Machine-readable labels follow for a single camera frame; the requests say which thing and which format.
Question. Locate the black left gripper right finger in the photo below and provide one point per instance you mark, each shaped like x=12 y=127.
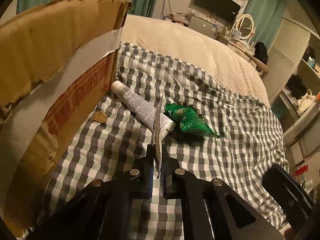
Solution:
x=211 y=209

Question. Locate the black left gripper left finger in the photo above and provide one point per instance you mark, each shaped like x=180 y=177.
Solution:
x=102 y=209

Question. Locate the thin foil sachet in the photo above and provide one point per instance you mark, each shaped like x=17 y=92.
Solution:
x=157 y=138

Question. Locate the white ointment tube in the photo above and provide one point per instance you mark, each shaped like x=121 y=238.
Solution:
x=145 y=111

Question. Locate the green plastic wrapper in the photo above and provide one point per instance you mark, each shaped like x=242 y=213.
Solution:
x=189 y=121

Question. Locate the checkered grey white cloth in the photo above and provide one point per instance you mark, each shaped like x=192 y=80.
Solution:
x=216 y=132

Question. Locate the white shelf unit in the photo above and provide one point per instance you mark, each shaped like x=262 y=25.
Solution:
x=292 y=84

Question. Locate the wooden chair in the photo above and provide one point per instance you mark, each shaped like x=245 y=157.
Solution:
x=260 y=65

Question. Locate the black backpack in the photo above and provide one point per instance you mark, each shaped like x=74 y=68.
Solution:
x=260 y=52

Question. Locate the brown cardboard box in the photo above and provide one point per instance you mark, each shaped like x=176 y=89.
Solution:
x=58 y=60

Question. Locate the white dressing table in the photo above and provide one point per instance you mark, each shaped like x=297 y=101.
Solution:
x=239 y=49

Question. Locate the round white mirror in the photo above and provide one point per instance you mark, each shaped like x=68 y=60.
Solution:
x=245 y=26

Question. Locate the grey mini fridge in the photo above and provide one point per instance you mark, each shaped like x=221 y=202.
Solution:
x=202 y=26

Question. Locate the right green curtain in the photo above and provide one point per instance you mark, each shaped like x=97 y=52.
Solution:
x=267 y=15

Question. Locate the black wall television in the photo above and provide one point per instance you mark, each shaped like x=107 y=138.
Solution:
x=225 y=9

